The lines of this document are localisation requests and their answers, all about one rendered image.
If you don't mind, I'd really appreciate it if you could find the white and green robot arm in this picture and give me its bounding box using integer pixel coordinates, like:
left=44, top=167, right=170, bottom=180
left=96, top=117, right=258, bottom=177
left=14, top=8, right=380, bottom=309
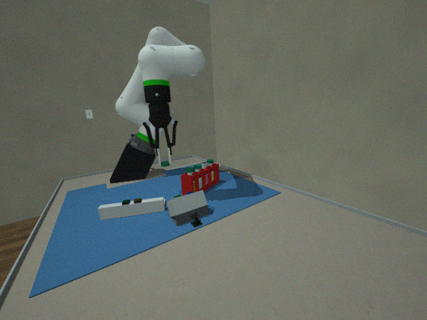
left=115, top=27, right=205, bottom=155

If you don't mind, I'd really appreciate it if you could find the blue flat mat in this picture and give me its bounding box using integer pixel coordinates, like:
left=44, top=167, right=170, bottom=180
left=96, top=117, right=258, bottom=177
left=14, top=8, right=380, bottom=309
left=29, top=165, right=281, bottom=298

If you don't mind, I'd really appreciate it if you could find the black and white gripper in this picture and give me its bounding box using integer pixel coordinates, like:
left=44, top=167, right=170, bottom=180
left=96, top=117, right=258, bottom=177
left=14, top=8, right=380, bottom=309
left=143, top=103, right=178, bottom=165

